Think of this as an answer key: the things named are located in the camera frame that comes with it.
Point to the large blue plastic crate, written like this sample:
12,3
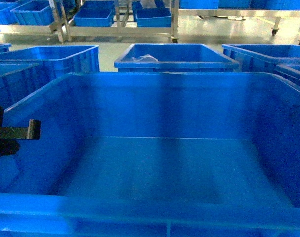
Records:
155,155

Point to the blue crate far left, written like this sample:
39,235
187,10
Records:
17,81

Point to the blue crate on cart right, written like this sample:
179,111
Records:
158,17

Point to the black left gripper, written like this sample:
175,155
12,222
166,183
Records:
9,135

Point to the blue crate centre behind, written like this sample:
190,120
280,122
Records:
175,58

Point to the blue crate on cart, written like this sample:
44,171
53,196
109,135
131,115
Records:
158,17
95,14

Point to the blue crate far right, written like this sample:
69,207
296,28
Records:
290,72

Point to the blue crate top left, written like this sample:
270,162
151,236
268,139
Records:
36,12

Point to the blue crate left behind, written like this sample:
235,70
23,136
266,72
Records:
55,61

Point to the clear plastic bag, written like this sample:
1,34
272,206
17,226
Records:
145,58

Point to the long metal shelf rack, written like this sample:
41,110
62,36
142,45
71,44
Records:
277,9

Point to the blue crate right behind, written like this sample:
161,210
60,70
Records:
262,57

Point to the blue crate on cart left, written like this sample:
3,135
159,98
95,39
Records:
95,14

